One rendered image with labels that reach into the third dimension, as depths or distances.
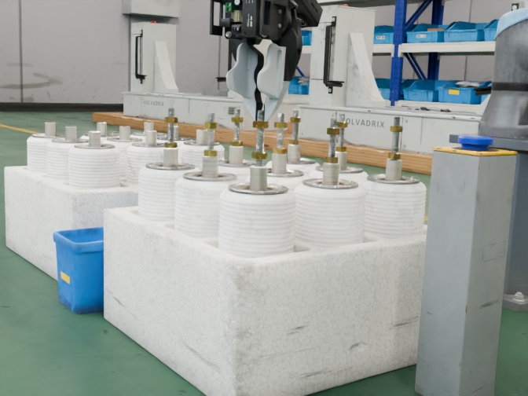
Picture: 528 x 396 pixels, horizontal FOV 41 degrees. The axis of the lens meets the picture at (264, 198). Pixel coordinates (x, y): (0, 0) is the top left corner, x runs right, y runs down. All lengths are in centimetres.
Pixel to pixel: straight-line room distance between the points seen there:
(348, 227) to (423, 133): 243
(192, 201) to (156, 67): 466
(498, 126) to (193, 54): 722
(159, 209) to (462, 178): 44
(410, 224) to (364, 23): 305
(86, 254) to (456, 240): 59
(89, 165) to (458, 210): 72
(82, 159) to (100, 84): 651
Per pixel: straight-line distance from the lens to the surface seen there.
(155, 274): 97
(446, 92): 656
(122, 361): 100
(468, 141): 85
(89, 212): 129
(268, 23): 81
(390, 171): 101
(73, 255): 116
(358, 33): 396
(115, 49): 791
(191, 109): 483
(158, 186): 103
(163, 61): 557
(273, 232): 84
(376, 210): 99
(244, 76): 86
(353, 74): 387
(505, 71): 135
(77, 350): 104
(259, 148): 86
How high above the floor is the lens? 38
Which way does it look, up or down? 9 degrees down
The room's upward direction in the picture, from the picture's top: 2 degrees clockwise
